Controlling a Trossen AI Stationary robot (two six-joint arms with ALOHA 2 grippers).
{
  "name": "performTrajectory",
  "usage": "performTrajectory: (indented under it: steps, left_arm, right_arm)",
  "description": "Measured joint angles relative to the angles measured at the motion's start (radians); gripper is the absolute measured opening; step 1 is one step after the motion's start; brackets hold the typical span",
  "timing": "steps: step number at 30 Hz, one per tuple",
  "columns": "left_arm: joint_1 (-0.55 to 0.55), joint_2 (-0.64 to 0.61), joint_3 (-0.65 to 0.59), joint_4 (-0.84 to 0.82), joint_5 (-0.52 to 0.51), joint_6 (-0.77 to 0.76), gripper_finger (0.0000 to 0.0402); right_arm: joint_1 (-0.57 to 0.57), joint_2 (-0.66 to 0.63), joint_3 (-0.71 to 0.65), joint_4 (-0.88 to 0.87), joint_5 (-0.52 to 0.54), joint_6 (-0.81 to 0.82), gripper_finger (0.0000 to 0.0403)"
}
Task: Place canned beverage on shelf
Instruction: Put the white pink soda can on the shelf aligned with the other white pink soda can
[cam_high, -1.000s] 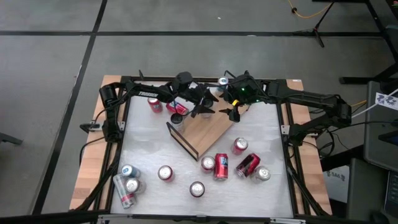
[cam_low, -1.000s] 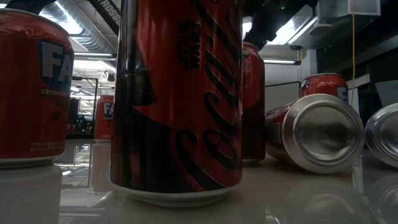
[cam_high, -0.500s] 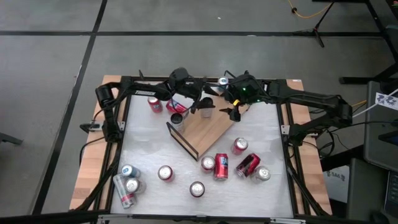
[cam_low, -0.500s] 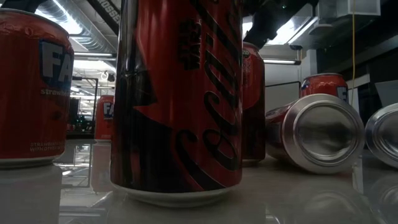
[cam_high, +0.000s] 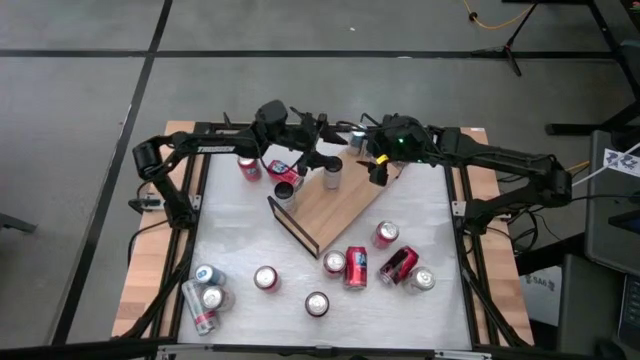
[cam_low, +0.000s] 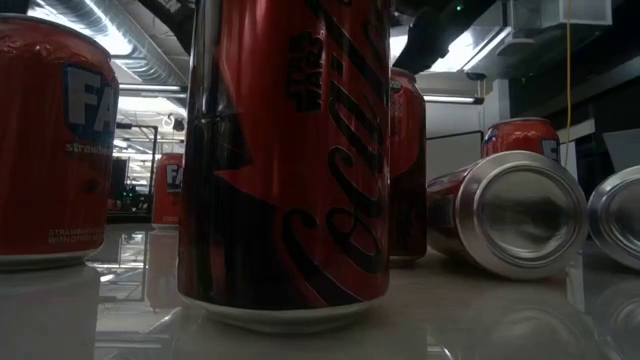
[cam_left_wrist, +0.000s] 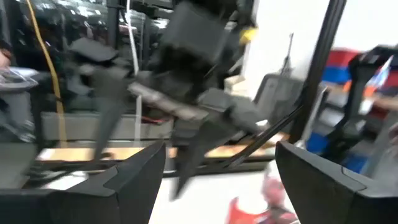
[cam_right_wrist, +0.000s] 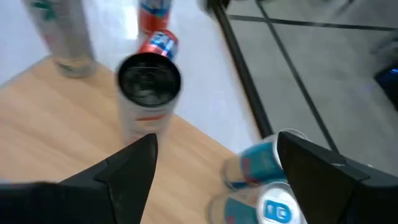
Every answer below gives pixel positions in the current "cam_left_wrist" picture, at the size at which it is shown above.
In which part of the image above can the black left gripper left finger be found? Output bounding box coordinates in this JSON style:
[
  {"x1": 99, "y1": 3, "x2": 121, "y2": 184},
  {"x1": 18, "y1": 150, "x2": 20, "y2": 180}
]
[{"x1": 0, "y1": 141, "x2": 167, "y2": 224}]

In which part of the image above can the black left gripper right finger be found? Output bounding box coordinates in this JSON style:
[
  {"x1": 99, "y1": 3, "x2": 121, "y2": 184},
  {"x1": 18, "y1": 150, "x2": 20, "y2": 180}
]
[{"x1": 274, "y1": 140, "x2": 398, "y2": 224}]

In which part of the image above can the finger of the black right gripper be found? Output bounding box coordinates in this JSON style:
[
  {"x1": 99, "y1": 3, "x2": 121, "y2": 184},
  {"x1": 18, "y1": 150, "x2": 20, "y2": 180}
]
[
  {"x1": 170, "y1": 88, "x2": 265, "y2": 202},
  {"x1": 77, "y1": 67, "x2": 133, "y2": 164}
]

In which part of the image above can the red Fanta strawberry can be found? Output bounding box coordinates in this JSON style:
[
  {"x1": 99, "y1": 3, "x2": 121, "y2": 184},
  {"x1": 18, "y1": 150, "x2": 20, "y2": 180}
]
[{"x1": 228, "y1": 174, "x2": 301, "y2": 224}]

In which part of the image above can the grey office chair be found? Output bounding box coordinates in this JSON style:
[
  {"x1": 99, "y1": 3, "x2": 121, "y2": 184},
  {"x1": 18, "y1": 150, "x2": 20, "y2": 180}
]
[{"x1": 253, "y1": 73, "x2": 305, "y2": 125}]

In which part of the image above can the white table cover sheet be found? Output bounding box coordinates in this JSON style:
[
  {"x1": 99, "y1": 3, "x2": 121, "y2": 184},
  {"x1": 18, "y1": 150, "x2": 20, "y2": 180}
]
[{"x1": 149, "y1": 161, "x2": 299, "y2": 224}]

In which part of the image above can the yellow tag on gripper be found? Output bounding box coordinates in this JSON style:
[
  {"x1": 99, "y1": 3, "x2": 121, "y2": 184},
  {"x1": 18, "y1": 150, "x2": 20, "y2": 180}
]
[{"x1": 238, "y1": 27, "x2": 259, "y2": 44}]

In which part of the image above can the person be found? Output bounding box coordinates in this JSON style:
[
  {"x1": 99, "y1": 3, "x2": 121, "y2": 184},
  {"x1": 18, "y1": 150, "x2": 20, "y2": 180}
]
[{"x1": 0, "y1": 0, "x2": 40, "y2": 144}]

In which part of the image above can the black equipment stand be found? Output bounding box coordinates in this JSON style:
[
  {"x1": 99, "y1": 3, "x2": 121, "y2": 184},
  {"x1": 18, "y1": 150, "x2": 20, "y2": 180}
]
[{"x1": 323, "y1": 45, "x2": 398, "y2": 162}]

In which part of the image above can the red and blue bin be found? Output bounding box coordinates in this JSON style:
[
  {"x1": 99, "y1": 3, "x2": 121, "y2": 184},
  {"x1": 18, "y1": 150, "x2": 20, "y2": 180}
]
[{"x1": 322, "y1": 48, "x2": 363, "y2": 85}]

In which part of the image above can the white hanging cable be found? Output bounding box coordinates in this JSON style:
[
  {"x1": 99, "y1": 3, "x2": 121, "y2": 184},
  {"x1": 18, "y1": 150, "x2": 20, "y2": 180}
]
[{"x1": 124, "y1": 0, "x2": 144, "y2": 144}]

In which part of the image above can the yellow cable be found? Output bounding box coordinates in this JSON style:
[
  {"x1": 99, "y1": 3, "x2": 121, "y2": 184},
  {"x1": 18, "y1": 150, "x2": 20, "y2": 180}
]
[{"x1": 24, "y1": 0, "x2": 68, "y2": 149}]

